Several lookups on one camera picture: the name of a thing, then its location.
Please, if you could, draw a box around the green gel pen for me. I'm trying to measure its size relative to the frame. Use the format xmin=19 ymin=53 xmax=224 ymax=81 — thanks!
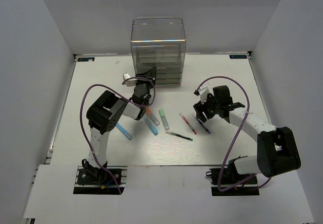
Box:
xmin=165 ymin=130 xmax=193 ymax=141

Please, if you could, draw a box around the clear acrylic drawer organizer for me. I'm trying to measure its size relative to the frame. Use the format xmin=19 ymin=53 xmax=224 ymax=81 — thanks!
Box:
xmin=131 ymin=16 xmax=186 ymax=85

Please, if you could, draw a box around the left blue table label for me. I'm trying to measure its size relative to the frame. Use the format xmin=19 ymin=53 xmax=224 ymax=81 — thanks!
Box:
xmin=77 ymin=57 xmax=95 ymax=62

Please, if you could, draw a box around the right blue table label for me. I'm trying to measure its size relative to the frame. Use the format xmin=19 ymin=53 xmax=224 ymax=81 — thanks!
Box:
xmin=229 ymin=54 xmax=247 ymax=59

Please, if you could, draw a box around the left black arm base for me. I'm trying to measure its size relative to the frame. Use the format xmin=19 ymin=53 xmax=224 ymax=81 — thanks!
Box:
xmin=73 ymin=159 xmax=128 ymax=195

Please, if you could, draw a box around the blue highlighter middle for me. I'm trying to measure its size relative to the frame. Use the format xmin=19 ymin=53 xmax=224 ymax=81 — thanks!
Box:
xmin=144 ymin=118 xmax=158 ymax=136

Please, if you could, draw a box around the orange highlighter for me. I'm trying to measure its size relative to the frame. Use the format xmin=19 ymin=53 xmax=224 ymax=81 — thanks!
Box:
xmin=146 ymin=107 xmax=160 ymax=126

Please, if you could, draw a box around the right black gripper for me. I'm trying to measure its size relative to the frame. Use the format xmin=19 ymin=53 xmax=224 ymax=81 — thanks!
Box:
xmin=194 ymin=91 xmax=221 ymax=123

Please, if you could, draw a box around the blue gel pen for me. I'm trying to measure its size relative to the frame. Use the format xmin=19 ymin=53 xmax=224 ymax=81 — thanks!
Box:
xmin=191 ymin=113 xmax=211 ymax=134

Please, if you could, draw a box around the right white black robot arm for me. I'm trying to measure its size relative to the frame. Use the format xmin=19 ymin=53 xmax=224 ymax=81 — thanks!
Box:
xmin=193 ymin=85 xmax=301 ymax=183

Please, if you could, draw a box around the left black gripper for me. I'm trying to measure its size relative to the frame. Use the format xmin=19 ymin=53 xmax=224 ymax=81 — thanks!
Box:
xmin=135 ymin=67 xmax=156 ymax=93

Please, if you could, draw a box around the red gel pen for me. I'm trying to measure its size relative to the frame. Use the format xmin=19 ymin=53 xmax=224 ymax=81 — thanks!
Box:
xmin=179 ymin=112 xmax=197 ymax=135

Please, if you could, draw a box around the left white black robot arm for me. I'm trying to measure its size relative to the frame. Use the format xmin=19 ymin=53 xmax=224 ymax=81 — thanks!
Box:
xmin=84 ymin=67 xmax=156 ymax=183

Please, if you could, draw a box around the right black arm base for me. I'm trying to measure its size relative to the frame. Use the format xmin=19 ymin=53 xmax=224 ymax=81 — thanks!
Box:
xmin=205 ymin=167 xmax=259 ymax=197

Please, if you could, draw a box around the blue table label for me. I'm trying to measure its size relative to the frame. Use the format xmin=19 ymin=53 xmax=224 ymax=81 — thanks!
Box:
xmin=77 ymin=57 xmax=95 ymax=62
xmin=229 ymin=54 xmax=247 ymax=59

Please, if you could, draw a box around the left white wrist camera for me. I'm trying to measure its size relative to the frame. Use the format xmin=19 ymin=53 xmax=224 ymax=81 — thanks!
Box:
xmin=122 ymin=73 xmax=137 ymax=87

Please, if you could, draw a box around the light blue highlighter left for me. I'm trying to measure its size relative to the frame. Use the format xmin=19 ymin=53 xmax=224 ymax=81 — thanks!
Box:
xmin=116 ymin=123 xmax=132 ymax=140

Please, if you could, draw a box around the green highlighter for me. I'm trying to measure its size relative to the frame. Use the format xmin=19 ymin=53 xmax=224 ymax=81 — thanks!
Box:
xmin=158 ymin=109 xmax=170 ymax=131

